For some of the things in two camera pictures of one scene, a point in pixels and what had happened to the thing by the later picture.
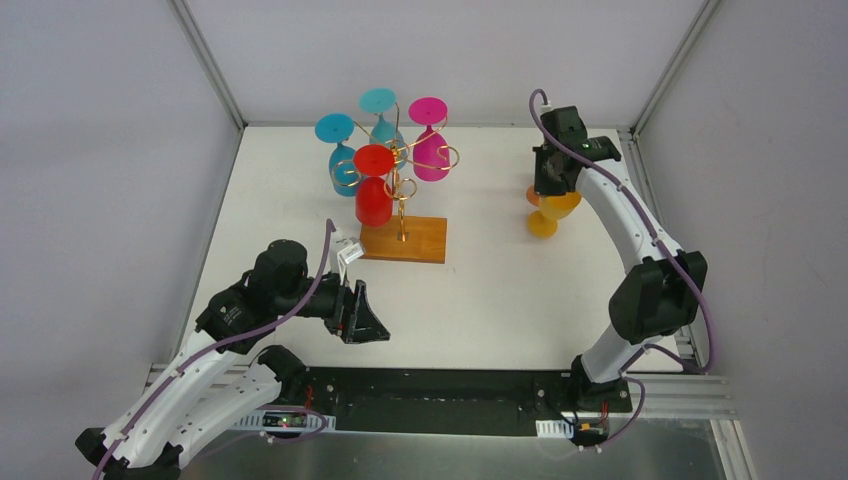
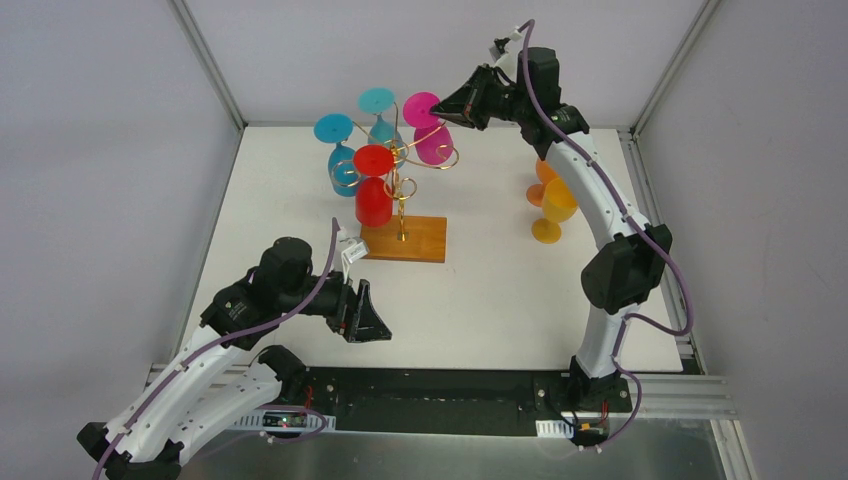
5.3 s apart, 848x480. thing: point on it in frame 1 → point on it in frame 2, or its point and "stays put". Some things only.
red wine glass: x=374 y=194 stays put
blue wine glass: x=337 y=128 stays put
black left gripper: x=346 y=307 stays put
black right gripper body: x=553 y=177 → x=486 y=97
